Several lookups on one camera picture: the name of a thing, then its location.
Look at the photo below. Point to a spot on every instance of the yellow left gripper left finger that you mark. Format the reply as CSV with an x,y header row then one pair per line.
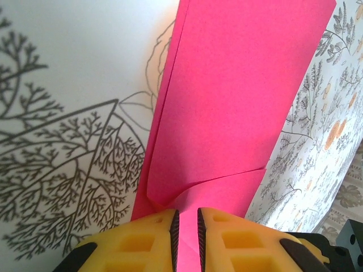
x,y
127,246

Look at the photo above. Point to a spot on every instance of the pink paper sheet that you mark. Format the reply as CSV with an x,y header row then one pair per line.
x,y
227,113

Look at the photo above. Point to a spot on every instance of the floral patterned table sheet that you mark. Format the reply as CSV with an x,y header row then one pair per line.
x,y
56,42

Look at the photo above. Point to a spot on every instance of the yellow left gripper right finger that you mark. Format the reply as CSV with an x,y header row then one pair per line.
x,y
249,249

